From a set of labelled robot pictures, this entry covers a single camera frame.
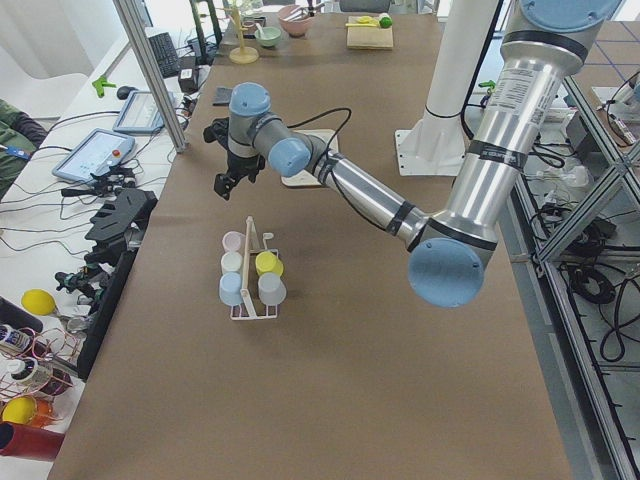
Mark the black power adapter box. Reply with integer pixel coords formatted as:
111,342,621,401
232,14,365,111
178,55,210,94

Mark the cream rabbit tray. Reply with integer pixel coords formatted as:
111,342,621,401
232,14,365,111
280,128,340,189

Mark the yellow lemon upper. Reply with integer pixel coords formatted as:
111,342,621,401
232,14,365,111
21,289,56,316

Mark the far teach pendant tablet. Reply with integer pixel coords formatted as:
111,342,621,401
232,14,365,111
112,90,164,135

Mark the green clamp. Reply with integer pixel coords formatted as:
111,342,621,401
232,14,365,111
91,75,117,98

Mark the bamboo cutting board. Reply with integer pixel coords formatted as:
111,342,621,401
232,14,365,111
345,20,394,50

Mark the wooden rack handle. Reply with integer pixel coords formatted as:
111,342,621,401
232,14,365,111
241,215,254,299

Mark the teach pendant tablet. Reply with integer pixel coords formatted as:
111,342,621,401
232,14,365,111
51,129,135,183
112,90,164,135

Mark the yellow lemon lower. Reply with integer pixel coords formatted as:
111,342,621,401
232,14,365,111
1,396,37,425

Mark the white wire cup rack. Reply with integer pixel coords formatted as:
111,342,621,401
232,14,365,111
230,232,280,321

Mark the green bowl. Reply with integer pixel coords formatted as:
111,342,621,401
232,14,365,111
254,26,282,48

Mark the pink bowl with ice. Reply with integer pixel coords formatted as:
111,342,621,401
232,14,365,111
277,5,315,38

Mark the copper wire bottle rack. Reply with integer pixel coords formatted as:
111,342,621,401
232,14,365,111
1,324,82,401

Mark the folded grey cloth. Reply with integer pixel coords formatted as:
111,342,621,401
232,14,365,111
212,87,233,106

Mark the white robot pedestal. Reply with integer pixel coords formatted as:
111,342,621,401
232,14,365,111
395,0,502,176

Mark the light blue cup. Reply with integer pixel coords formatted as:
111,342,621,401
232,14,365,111
218,272,243,307

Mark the black tool holder rack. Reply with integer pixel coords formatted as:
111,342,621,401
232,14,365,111
55,188,158,381

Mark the metal scoop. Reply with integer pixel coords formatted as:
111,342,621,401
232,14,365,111
285,6,315,21

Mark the near teach pendant tablet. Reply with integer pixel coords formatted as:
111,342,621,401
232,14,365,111
51,129,135,183

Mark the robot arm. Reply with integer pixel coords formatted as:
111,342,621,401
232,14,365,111
203,1,618,308

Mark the yellow plastic knife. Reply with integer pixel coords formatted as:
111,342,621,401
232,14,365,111
346,16,379,27

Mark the wooden mug tree stand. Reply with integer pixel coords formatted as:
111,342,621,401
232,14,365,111
226,1,259,65

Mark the yellow lemon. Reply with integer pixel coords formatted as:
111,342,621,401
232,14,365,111
21,289,56,316
1,396,37,425

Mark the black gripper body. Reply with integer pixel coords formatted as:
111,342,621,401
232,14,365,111
203,117,265,186

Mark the black keyboard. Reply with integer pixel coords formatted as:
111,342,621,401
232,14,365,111
147,32,180,78

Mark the pink cup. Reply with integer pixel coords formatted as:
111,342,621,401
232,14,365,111
222,231,245,252

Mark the aluminium frame post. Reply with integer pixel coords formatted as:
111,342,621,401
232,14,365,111
113,0,187,154

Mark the black computer mouse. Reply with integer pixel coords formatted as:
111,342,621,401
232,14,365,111
116,86,137,100

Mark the green lime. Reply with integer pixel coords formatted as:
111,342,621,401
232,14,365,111
378,15,393,29

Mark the red cylinder can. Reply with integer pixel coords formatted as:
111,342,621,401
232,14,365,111
1,422,65,461

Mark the yellow-green cup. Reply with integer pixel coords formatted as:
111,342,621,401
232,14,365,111
255,251,284,277

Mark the white cream cup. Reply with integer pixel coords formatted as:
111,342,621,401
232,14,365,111
220,251,244,274

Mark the pale grey-blue cup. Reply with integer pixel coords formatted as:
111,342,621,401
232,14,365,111
258,272,287,306

